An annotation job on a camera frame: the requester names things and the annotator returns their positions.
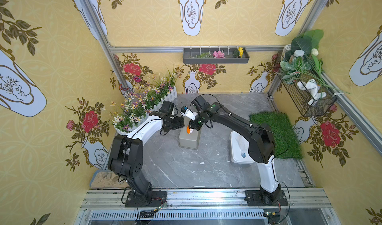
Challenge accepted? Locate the beige tissue box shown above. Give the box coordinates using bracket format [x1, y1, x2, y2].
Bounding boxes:
[179, 116, 201, 150]

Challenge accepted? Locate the white tissue box lid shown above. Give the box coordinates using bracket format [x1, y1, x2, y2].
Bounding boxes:
[230, 131, 255, 165]

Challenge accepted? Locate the orange tissue pack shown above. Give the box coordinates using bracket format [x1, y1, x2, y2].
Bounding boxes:
[187, 126, 193, 134]

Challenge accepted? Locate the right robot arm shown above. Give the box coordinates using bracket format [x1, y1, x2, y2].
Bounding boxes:
[181, 95, 282, 197]

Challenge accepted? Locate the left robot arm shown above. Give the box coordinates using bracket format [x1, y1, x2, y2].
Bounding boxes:
[107, 101, 185, 208]

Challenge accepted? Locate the white fence flower planter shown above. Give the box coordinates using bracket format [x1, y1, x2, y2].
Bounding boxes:
[112, 69, 179, 134]

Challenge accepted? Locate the pink artificial flower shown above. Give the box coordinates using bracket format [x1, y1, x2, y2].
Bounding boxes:
[212, 51, 225, 59]

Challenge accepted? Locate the yellow artificial flower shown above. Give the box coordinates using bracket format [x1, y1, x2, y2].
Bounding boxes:
[237, 47, 244, 58]

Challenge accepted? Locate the green artificial grass mat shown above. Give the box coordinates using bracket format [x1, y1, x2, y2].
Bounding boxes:
[250, 112, 303, 159]

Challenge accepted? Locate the sand tray with stones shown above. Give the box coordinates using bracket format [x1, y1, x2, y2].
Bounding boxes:
[90, 170, 128, 189]

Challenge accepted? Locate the green artificial leaf plant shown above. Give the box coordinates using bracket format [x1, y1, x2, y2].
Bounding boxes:
[280, 29, 345, 93]

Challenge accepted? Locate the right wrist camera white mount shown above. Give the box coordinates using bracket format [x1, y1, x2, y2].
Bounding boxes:
[181, 106, 198, 120]

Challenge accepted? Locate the grey wall shelf tray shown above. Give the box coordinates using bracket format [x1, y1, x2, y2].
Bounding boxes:
[183, 46, 250, 64]

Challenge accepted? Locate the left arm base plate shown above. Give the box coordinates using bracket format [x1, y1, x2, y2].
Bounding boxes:
[125, 190, 167, 208]

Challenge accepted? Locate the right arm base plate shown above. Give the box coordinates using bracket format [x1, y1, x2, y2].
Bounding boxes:
[244, 190, 289, 207]

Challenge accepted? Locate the black wire wall basket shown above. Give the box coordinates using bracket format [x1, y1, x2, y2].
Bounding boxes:
[278, 73, 337, 117]

